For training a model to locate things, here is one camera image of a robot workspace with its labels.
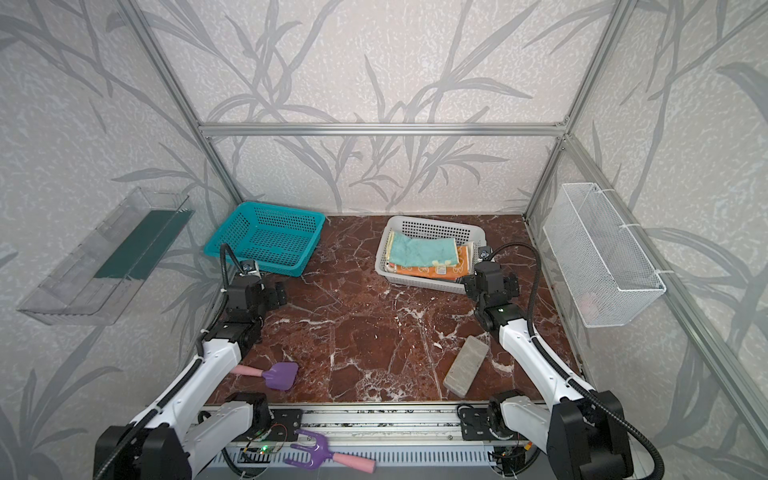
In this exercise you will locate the clear plastic wall shelf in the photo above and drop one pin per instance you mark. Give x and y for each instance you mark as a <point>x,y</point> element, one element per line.
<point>96,282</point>

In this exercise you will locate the light green cloth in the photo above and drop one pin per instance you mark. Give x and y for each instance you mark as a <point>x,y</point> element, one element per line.
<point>417,252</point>

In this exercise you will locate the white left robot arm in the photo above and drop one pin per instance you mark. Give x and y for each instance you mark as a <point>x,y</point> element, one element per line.
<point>166,440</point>

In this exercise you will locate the teal plastic basket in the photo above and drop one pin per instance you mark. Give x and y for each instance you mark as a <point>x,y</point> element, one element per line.
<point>281,240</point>

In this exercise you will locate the purple toy rake pink handle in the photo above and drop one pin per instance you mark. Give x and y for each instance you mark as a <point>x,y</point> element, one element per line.
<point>320,452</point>

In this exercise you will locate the purple toy shovel pink handle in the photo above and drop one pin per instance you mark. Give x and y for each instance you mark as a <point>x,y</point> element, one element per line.
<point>280,376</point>

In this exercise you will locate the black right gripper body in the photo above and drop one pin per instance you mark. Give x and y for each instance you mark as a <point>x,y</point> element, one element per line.
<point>471,285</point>

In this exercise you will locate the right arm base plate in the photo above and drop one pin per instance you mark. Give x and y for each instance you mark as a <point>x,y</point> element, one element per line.
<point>481,424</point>

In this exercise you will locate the white plastic basket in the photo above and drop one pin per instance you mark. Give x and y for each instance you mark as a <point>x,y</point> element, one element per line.
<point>428,229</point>

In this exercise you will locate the orange patterned towel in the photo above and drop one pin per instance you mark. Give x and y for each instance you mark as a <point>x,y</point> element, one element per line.
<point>464,267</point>

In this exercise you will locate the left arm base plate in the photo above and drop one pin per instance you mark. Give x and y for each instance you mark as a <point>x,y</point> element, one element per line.
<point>264,444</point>

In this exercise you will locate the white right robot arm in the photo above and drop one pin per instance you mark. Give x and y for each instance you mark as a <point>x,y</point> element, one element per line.
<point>583,431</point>

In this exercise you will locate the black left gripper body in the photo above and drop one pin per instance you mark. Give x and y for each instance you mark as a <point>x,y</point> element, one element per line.
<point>271,293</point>

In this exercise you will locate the aluminium frame profile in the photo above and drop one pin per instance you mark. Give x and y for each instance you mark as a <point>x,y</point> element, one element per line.
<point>741,390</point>

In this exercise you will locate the white wire mesh basket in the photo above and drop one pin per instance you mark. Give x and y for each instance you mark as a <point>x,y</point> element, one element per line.
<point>608,274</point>

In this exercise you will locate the grey stone block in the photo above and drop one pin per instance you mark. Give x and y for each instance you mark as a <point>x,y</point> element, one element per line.
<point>465,367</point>

